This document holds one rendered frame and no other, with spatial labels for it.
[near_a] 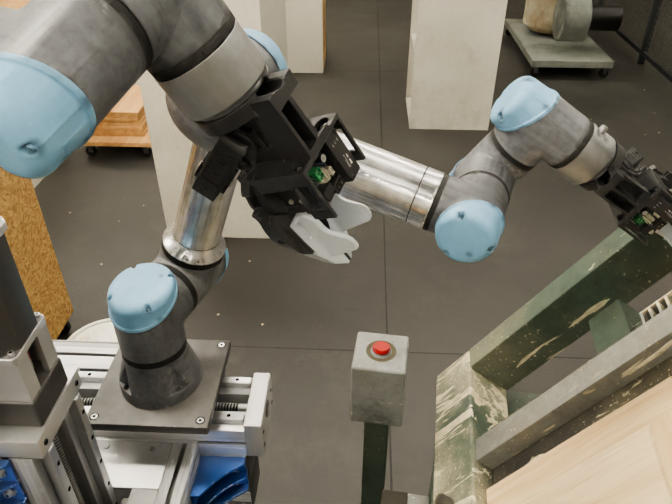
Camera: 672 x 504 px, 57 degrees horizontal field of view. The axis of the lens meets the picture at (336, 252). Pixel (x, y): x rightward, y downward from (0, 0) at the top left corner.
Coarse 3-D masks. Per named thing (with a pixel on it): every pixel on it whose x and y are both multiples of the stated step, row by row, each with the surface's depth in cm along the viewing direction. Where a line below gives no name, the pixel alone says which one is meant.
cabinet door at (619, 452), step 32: (608, 416) 99; (640, 416) 93; (576, 448) 101; (608, 448) 95; (640, 448) 90; (512, 480) 110; (544, 480) 103; (576, 480) 98; (608, 480) 92; (640, 480) 87
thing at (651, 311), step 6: (666, 294) 101; (660, 300) 102; (666, 300) 100; (648, 306) 103; (654, 306) 102; (660, 306) 101; (666, 306) 102; (642, 312) 103; (648, 312) 103; (654, 312) 102; (660, 312) 100; (642, 318) 103; (648, 318) 104
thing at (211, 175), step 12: (216, 144) 50; (228, 144) 50; (240, 144) 50; (216, 156) 52; (228, 156) 51; (240, 156) 50; (204, 168) 54; (216, 168) 53; (228, 168) 52; (204, 180) 56; (216, 180) 55; (228, 180) 58; (204, 192) 58; (216, 192) 57
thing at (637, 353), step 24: (648, 336) 98; (600, 360) 104; (624, 360) 99; (648, 360) 98; (576, 384) 106; (600, 384) 103; (624, 384) 102; (528, 408) 114; (552, 408) 108; (576, 408) 107; (504, 432) 116; (528, 432) 112; (480, 456) 118; (504, 456) 117
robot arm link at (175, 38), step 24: (120, 0) 45; (144, 0) 38; (168, 0) 40; (192, 0) 41; (216, 0) 43; (144, 24) 39; (168, 24) 41; (192, 24) 41; (216, 24) 43; (168, 48) 42; (192, 48) 42; (168, 72) 43
